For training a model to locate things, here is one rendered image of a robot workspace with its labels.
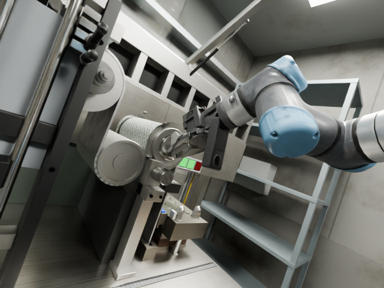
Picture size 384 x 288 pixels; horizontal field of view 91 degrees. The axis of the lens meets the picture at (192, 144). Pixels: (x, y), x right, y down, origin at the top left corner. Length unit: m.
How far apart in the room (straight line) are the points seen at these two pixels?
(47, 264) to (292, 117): 0.60
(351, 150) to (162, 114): 0.74
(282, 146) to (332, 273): 2.28
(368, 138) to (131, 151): 0.47
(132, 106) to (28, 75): 0.54
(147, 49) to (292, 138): 0.73
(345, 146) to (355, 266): 2.16
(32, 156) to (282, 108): 0.38
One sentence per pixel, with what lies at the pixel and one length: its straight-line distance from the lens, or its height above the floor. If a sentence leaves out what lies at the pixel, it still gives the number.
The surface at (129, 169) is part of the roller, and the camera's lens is 0.53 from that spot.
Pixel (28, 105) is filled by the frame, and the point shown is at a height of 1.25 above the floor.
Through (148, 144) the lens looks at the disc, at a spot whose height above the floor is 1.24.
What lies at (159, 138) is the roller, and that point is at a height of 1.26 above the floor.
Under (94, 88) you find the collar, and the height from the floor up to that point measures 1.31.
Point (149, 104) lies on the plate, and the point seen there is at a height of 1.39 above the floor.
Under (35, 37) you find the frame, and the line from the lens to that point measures 0.37.
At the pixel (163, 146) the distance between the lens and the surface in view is 0.53.
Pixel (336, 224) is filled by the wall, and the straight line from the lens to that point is 2.48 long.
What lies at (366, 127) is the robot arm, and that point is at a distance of 0.37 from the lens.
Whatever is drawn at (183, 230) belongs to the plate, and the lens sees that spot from 0.68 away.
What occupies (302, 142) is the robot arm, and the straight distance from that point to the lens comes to 0.31.
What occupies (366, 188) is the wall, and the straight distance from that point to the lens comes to 2.47.
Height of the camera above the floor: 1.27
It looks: 2 degrees up
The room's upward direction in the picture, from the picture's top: 20 degrees clockwise
